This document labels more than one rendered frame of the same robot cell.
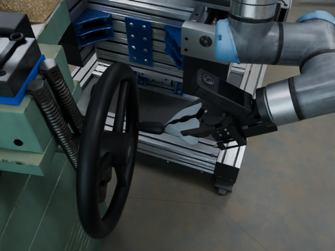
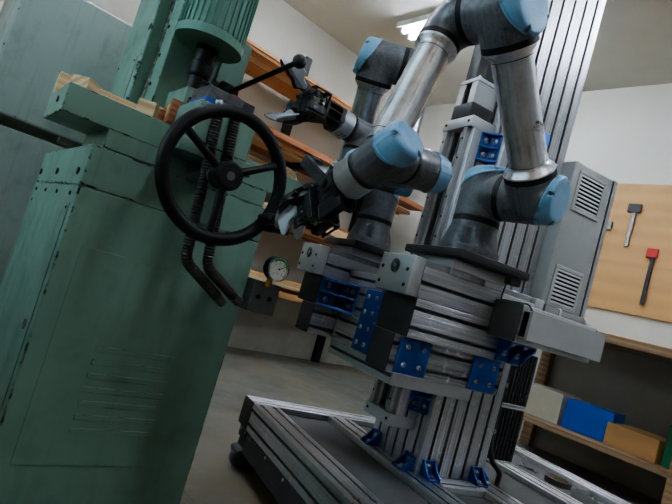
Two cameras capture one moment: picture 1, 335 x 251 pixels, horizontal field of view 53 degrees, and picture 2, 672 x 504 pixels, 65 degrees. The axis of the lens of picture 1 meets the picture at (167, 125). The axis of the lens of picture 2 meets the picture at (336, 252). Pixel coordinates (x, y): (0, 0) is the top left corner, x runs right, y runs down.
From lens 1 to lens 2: 1.09 m
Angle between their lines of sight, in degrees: 66
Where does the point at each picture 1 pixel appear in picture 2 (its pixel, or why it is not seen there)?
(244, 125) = (321, 203)
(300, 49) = not seen: hidden behind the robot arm
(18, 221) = (133, 218)
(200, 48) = (389, 274)
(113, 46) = (347, 328)
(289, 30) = not seen: hidden behind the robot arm
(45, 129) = (204, 129)
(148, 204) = not seen: outside the picture
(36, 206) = (149, 243)
